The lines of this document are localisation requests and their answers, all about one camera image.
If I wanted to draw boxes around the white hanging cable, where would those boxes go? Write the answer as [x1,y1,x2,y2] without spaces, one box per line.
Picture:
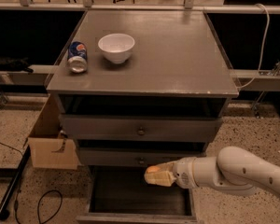
[236,3,271,90]

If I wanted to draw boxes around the blue pepsi can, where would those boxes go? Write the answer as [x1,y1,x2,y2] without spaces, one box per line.
[67,41,88,73]

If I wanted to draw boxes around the cardboard box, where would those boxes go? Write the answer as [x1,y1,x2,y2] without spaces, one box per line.
[28,96,79,170]

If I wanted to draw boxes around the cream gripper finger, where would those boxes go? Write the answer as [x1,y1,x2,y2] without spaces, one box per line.
[158,161,175,172]
[145,171,176,187]

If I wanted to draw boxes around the grey open bottom drawer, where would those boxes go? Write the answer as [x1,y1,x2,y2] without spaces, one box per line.
[77,166,203,224]

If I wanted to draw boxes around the black floor cable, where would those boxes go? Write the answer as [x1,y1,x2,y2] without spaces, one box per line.
[0,133,63,224]

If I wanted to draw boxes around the grey top drawer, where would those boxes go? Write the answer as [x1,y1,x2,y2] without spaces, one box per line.
[60,114,222,143]

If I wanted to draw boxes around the black bar on floor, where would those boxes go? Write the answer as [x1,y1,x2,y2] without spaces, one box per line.
[0,147,30,220]

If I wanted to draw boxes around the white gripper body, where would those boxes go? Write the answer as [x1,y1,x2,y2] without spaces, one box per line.
[173,157,197,189]

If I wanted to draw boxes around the black object on ledge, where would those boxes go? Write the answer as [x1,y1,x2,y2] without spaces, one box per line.
[0,57,34,73]

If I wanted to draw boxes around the white ceramic bowl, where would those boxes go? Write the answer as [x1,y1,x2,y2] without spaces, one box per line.
[98,34,135,64]

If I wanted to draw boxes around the orange fruit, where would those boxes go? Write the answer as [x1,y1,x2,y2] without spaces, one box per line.
[146,166,161,174]

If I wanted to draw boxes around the brass top drawer knob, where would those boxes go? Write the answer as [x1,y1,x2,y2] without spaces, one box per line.
[137,127,146,135]

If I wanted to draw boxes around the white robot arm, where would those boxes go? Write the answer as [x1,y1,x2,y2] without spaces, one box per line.
[144,147,280,199]

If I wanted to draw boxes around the grey wooden drawer cabinet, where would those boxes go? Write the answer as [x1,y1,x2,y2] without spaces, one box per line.
[46,9,240,224]

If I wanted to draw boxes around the grey middle drawer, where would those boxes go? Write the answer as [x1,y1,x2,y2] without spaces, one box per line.
[77,147,206,167]

